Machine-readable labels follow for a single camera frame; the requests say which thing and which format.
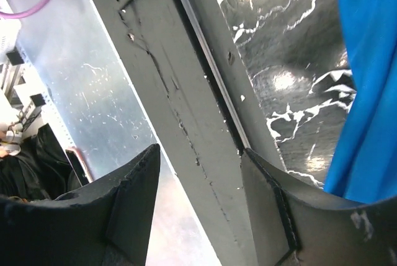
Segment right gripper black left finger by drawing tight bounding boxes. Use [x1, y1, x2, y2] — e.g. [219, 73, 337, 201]
[1, 144, 161, 265]

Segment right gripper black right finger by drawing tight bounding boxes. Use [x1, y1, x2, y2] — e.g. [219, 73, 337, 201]
[241, 148, 396, 265]

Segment blue cloth napkin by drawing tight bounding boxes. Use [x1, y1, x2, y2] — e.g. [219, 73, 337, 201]
[324, 0, 396, 204]

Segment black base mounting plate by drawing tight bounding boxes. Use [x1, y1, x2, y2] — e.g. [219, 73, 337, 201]
[93, 0, 298, 265]

